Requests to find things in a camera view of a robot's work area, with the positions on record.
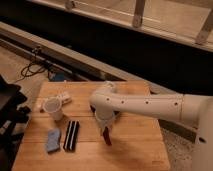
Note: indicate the black round bowl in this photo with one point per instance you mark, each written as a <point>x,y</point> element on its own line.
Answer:
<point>104,113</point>

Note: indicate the blue object on floor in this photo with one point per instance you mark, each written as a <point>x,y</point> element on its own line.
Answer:
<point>57,78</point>

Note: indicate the blue sponge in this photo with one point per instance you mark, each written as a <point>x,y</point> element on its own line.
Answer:
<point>53,140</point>

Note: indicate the black white striped block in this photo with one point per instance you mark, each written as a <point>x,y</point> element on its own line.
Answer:
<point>71,136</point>

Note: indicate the wooden railing frame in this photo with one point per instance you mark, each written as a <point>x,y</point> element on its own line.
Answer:
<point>189,22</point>

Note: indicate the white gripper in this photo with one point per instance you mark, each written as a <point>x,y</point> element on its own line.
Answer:
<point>103,124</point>

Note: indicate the black chair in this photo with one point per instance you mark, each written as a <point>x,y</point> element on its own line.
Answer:
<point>11,114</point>

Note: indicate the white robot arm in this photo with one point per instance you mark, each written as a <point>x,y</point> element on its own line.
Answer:
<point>191,110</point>

